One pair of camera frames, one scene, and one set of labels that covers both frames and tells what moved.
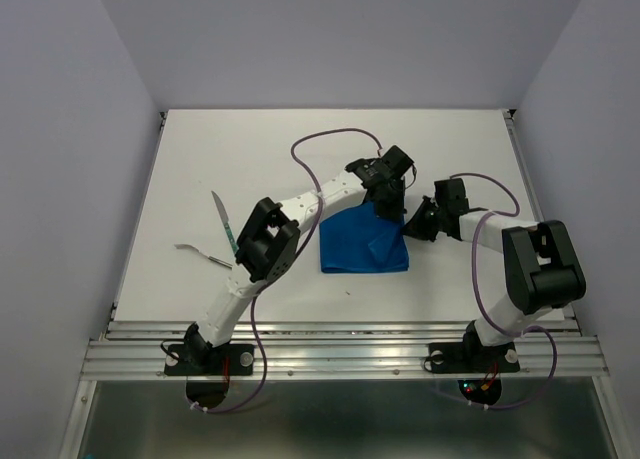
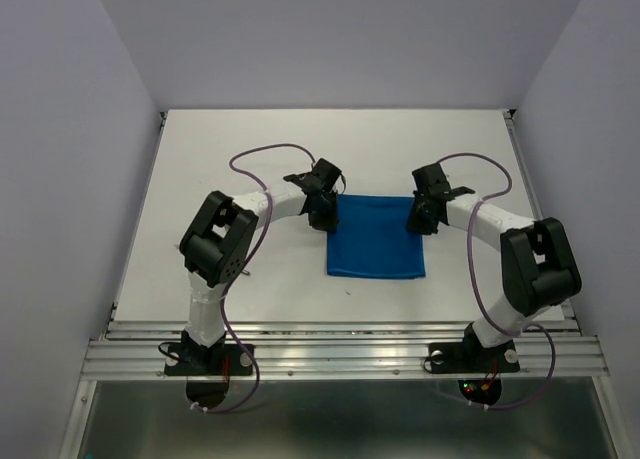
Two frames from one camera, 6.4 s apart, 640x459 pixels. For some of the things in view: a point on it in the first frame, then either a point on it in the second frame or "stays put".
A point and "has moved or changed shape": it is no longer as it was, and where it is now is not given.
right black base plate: [471, 358] stays put
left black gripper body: [391, 204] to [326, 215]
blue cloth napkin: [359, 241] has moved or changed shape
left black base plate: [202, 359] stays put
